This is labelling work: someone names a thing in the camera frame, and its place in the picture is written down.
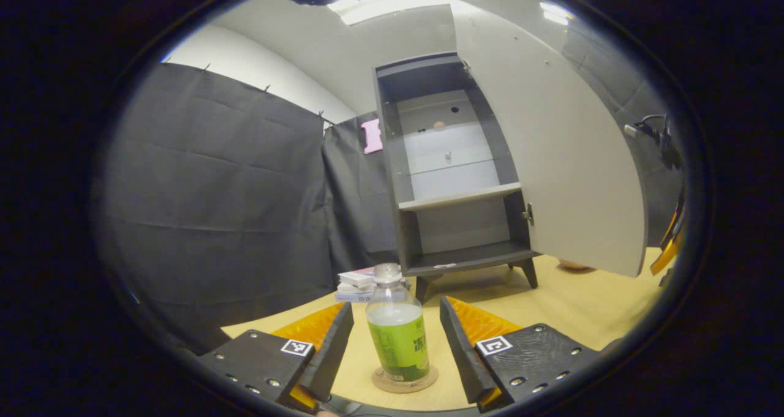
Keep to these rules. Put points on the metal door hinge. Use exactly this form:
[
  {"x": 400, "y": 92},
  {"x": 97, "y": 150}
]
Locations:
[
  {"x": 467, "y": 67},
  {"x": 528, "y": 214}
]

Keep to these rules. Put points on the large ceiling light panel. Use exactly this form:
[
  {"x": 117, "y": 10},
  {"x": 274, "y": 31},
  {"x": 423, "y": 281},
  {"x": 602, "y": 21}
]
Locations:
[{"x": 392, "y": 0}]

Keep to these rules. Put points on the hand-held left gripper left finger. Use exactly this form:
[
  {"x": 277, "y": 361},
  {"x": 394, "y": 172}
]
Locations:
[{"x": 331, "y": 349}]

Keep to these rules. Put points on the blue grey book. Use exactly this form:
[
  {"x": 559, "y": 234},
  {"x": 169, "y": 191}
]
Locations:
[{"x": 352, "y": 296}]

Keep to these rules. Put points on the long ceiling light strip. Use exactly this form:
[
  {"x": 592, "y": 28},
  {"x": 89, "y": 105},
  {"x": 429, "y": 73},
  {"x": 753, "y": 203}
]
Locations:
[{"x": 554, "y": 14}]

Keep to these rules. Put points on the clear bottle green label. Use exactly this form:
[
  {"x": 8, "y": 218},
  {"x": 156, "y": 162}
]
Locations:
[{"x": 398, "y": 343}]

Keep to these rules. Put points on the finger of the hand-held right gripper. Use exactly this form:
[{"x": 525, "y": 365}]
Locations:
[
  {"x": 674, "y": 224},
  {"x": 666, "y": 259}
]

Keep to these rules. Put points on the dark grey cabinet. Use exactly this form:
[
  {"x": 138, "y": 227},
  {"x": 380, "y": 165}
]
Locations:
[{"x": 465, "y": 256}]

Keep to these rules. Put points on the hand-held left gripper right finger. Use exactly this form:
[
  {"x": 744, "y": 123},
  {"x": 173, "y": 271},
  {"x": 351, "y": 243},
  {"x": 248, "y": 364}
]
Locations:
[{"x": 462, "y": 349}]

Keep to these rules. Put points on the white box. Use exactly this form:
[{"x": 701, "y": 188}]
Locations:
[{"x": 357, "y": 278}]

